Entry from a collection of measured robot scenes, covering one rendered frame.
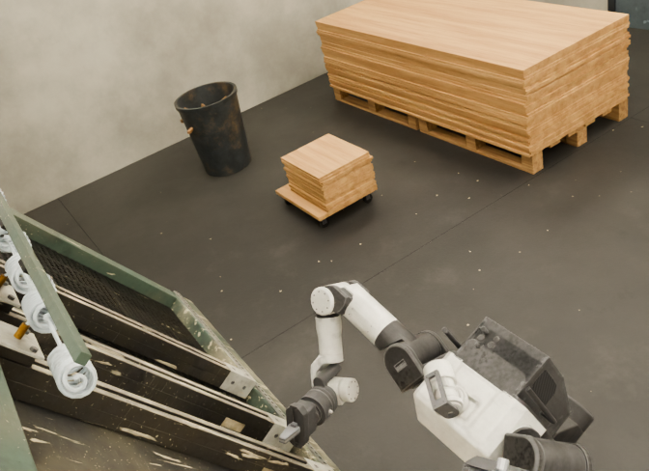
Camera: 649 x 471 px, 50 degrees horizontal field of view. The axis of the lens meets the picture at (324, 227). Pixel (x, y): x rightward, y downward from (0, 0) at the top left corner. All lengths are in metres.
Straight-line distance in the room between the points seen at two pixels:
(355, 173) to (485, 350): 3.19
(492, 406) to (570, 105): 3.69
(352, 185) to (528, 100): 1.27
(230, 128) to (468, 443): 4.44
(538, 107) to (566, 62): 0.35
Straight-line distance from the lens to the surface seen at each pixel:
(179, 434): 1.72
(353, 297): 1.87
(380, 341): 1.83
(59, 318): 1.21
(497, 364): 1.68
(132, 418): 1.64
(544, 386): 1.70
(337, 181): 4.71
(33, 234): 2.74
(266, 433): 2.19
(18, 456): 1.13
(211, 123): 5.68
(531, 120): 4.85
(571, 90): 5.08
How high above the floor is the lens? 2.59
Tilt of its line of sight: 32 degrees down
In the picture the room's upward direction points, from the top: 15 degrees counter-clockwise
